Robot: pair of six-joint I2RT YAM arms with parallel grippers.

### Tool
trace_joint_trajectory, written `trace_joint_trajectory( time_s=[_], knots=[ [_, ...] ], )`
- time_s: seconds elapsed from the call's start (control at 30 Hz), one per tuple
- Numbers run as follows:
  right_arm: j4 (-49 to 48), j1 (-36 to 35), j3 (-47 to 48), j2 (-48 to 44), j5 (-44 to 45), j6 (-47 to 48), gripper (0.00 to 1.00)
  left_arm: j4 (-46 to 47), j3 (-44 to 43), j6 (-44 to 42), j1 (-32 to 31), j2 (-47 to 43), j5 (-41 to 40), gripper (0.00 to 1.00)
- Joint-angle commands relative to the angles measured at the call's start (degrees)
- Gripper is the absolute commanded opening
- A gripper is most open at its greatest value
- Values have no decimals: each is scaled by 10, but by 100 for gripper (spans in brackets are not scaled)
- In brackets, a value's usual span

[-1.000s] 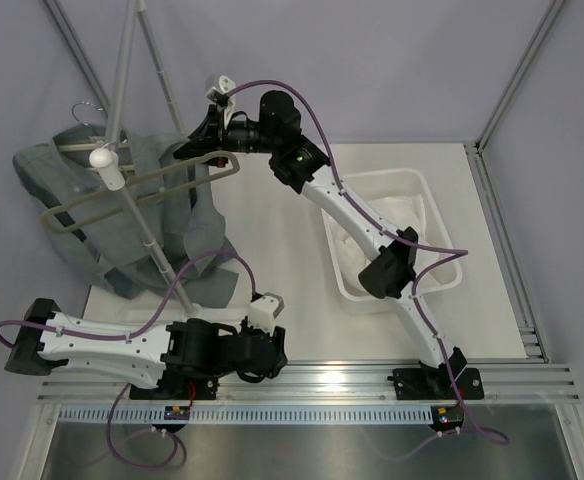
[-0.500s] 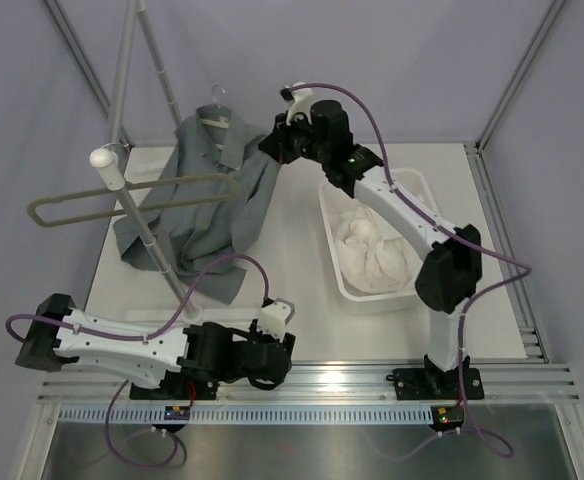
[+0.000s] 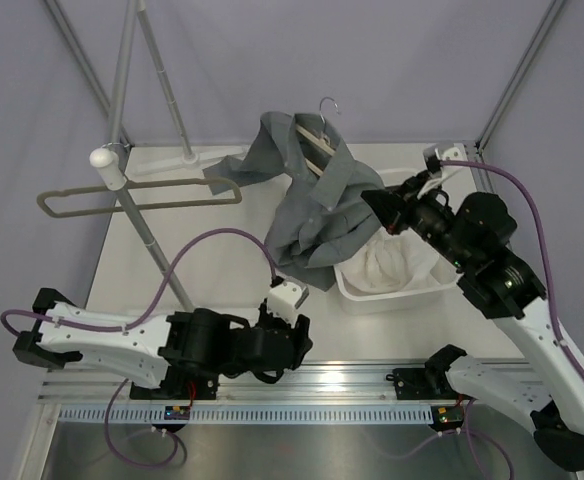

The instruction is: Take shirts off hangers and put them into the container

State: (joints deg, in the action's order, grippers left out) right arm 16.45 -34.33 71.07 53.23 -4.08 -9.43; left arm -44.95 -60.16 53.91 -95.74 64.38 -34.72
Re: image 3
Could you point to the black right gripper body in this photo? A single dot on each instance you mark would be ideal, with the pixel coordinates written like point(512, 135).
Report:
point(428, 216)

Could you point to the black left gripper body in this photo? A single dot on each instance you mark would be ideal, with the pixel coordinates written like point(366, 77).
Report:
point(270, 322)

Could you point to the white shirt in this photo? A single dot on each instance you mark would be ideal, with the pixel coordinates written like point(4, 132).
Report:
point(387, 264)

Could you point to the grey-green shirt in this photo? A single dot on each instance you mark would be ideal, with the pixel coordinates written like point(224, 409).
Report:
point(322, 220)

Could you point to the beige clothes hanger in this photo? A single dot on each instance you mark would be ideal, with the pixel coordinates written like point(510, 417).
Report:
point(320, 140)

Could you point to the white plastic basket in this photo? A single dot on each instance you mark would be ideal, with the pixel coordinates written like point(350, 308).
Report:
point(355, 302)

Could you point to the grey clothes hanger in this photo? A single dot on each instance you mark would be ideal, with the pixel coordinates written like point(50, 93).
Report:
point(137, 197)

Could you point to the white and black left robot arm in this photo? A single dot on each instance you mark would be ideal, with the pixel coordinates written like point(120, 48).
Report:
point(170, 355)

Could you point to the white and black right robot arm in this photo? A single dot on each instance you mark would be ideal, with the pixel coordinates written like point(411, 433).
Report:
point(505, 290)

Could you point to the grey clothes rack stand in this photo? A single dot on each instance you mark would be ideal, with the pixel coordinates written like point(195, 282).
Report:
point(136, 16)

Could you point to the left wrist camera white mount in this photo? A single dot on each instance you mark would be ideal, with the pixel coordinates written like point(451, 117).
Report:
point(285, 297)

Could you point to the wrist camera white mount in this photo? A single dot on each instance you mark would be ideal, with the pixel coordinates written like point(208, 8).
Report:
point(285, 297)
point(438, 168)

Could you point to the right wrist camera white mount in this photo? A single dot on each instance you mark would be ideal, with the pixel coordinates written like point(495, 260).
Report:
point(438, 168)

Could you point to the white slotted cable duct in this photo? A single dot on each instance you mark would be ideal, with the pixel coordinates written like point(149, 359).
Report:
point(219, 414)

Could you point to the aluminium mounting rail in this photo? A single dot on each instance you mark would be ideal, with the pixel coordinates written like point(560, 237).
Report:
point(312, 383)

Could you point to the aluminium frame post right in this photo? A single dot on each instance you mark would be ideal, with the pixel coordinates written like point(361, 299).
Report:
point(524, 65)

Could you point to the aluminium frame post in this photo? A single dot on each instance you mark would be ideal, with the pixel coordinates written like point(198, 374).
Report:
point(70, 39)
point(524, 65)

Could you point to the aluminium frame post left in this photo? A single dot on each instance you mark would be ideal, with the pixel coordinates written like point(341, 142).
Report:
point(70, 39)

